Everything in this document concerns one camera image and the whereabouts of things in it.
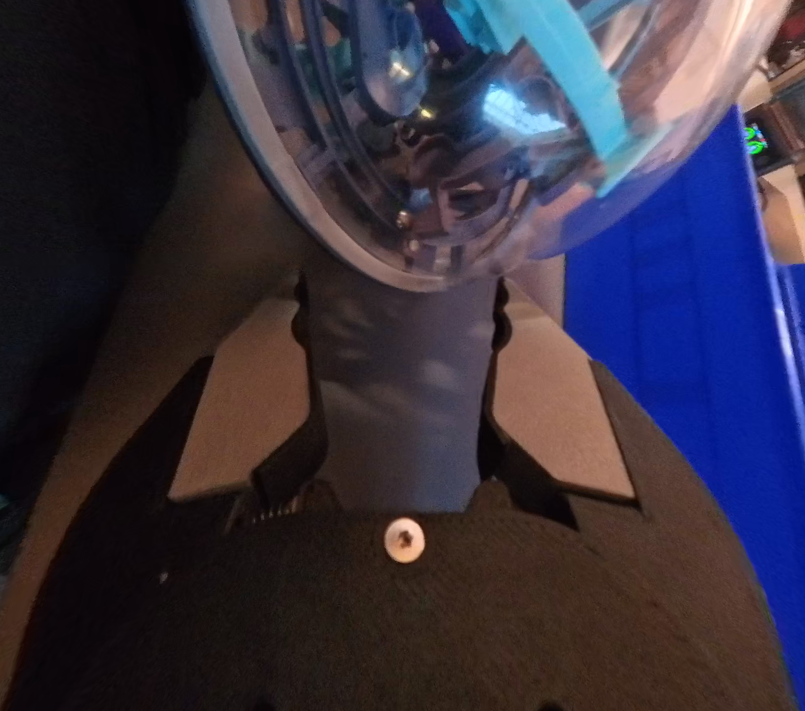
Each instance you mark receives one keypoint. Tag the black device with green display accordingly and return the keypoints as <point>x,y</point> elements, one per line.
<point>758,141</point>

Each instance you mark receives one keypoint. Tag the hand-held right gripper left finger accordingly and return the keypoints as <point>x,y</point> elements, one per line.
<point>245,409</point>

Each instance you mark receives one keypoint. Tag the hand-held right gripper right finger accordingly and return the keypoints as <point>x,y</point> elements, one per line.
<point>553,409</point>

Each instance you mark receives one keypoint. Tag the person's dark clothing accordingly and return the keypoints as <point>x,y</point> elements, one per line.
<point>75,157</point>

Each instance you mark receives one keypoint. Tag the clear plastic maze ball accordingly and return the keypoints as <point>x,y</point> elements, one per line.
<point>440,94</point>

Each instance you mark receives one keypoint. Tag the blue plastic bin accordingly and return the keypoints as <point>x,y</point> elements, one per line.
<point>679,314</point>

